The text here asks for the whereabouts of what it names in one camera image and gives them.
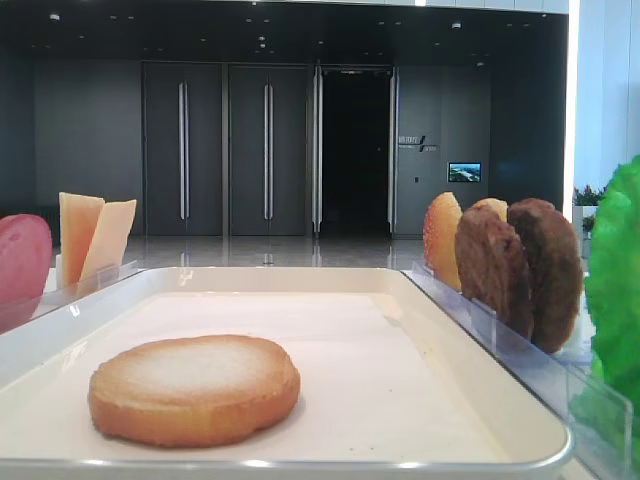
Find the clear acrylic rack rail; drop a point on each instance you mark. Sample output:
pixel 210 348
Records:
pixel 65 290
pixel 602 419

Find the green lettuce leaf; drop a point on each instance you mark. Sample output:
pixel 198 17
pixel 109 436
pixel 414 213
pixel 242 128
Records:
pixel 612 289

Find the round toasted bread slice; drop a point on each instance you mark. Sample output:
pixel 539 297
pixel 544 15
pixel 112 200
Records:
pixel 194 392

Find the rear brown meat patty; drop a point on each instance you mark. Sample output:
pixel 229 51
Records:
pixel 555 270

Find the orange cheese slice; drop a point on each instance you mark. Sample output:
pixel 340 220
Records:
pixel 78 219

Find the brown meat patty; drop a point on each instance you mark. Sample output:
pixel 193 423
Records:
pixel 492 267
pixel 555 270

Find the rear bread slice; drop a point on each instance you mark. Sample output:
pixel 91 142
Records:
pixel 498 206

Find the clear acrylic left rack rail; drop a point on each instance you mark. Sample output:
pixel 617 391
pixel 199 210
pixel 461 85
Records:
pixel 65 290

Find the red tomato slice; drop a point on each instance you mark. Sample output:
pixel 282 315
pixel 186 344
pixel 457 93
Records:
pixel 26 252

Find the front brown meat patty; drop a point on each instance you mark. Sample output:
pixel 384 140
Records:
pixel 492 267

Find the clear acrylic right rack rail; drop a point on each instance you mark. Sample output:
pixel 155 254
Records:
pixel 602 419

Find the dark double door left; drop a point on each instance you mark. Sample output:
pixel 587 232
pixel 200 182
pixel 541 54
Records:
pixel 183 151

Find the open glass door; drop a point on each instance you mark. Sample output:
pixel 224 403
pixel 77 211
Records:
pixel 317 201

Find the dark double door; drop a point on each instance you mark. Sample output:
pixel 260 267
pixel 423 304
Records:
pixel 268 150
pixel 183 151

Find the pale yellow cheese slice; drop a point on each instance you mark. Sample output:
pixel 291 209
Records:
pixel 110 237

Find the white rectangular serving tray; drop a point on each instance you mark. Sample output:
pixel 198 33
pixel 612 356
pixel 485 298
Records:
pixel 537 443

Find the potted plant with flowers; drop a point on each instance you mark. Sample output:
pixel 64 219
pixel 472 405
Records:
pixel 588 196

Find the front bread slice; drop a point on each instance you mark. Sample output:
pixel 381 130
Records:
pixel 440 226

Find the wall mounted display screen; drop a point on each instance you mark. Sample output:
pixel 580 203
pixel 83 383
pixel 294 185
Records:
pixel 464 172

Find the dark double door middle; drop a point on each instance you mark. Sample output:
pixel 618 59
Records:
pixel 268 150

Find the white paper tray liner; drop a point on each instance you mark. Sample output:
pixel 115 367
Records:
pixel 366 391

